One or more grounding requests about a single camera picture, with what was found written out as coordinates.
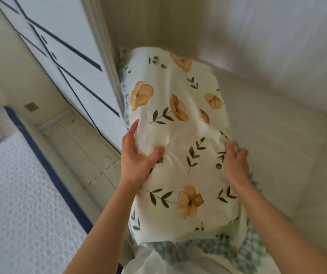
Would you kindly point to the person's left hand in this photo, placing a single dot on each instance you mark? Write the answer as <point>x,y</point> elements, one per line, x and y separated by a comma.
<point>133,165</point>

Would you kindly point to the person's right hand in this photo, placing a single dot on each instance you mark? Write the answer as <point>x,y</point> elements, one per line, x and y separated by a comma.
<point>236,168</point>

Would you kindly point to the person's right thumb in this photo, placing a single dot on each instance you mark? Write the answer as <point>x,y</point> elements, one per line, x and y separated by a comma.
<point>229,152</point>

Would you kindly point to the person's left thumb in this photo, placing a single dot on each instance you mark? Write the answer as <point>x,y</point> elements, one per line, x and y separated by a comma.
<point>154,156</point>

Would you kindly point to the floral white pillow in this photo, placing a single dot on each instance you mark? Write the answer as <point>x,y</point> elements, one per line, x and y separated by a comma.
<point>180,148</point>

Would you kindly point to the person's right forearm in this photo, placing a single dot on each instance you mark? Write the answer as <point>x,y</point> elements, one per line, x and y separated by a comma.
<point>280,231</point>

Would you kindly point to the person's left forearm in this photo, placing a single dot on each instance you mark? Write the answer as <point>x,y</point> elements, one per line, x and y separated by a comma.
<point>102,233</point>

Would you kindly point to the white cushioned sofa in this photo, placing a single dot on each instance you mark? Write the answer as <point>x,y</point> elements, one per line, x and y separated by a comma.
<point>280,111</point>

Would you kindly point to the white wardrobe with dark lines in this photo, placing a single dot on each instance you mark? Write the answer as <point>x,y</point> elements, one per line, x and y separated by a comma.
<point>63,59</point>

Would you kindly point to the white mattress with blue edge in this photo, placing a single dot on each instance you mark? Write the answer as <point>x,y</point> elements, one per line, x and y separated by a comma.
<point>23,202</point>

